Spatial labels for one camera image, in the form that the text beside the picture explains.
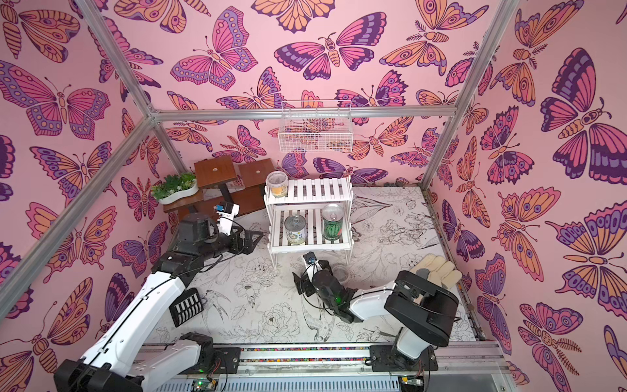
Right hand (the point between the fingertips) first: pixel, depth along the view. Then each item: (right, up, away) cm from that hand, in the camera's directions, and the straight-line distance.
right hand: (299, 270), depth 85 cm
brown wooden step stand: (-36, +31, +20) cm, 52 cm away
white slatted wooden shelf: (+5, +18, +8) cm, 21 cm away
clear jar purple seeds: (+15, -1, +1) cm, 15 cm away
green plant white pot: (-48, +30, +7) cm, 57 cm away
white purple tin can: (-1, +16, -3) cm, 16 cm away
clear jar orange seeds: (-6, +30, -8) cm, 31 cm away
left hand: (-14, +15, -8) cm, 22 cm away
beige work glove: (+52, -2, +5) cm, 52 cm away
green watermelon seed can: (+11, +19, -5) cm, 23 cm away
